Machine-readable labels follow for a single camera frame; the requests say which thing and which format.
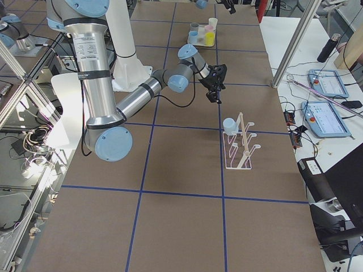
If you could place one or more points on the near teach pendant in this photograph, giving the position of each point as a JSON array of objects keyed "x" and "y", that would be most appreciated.
[{"x": 324, "y": 120}]

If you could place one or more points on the black water bottle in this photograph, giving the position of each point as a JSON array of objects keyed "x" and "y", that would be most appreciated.
[{"x": 329, "y": 47}]

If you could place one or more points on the light blue cup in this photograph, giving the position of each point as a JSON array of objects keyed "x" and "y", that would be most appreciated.
[{"x": 230, "y": 126}]

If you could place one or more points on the metal grabber rod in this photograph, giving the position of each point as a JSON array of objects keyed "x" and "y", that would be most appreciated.
[{"x": 290, "y": 78}]

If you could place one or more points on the aluminium frame post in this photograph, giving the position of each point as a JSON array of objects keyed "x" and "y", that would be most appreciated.
[{"x": 297, "y": 36}]

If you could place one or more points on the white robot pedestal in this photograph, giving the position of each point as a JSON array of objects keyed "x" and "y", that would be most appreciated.
[{"x": 128, "y": 71}]

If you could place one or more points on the yellow cup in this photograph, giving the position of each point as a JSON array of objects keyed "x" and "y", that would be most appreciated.
[{"x": 209, "y": 38}]

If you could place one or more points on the black labelled box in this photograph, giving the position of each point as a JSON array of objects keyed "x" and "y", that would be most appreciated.
[{"x": 315, "y": 179}]

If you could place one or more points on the teach pendant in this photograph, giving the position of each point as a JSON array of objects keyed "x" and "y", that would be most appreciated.
[
  {"x": 324, "y": 120},
  {"x": 328, "y": 83}
]

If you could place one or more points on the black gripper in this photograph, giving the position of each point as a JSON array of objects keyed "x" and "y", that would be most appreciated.
[
  {"x": 230, "y": 8},
  {"x": 207, "y": 81}
]

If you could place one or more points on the far teach pendant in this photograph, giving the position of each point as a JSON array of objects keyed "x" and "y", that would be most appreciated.
[{"x": 328, "y": 83}]

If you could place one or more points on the black computer monitor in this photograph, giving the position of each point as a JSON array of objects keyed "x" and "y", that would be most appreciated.
[{"x": 338, "y": 236}]

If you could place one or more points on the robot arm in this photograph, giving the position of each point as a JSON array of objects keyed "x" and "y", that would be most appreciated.
[
  {"x": 201, "y": 4},
  {"x": 110, "y": 84}
]

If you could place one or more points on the cream white cup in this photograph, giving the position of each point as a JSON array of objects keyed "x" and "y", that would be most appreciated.
[{"x": 213, "y": 22}]

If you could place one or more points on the cream plastic tray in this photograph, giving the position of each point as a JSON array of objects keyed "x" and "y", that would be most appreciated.
[{"x": 201, "y": 36}]

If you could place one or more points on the white wire cup rack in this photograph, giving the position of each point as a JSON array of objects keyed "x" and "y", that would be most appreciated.
[{"x": 237, "y": 149}]

